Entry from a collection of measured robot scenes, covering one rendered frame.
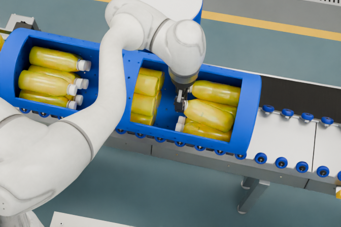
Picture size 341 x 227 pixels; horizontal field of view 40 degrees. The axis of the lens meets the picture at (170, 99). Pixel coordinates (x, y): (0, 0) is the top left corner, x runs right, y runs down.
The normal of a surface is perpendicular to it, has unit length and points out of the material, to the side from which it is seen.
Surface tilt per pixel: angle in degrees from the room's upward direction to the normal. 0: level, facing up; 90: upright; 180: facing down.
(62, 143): 33
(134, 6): 20
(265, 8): 0
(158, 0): 0
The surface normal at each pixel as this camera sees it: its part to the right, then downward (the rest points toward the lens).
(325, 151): 0.02, -0.42
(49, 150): 0.40, -0.64
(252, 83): 0.10, -0.72
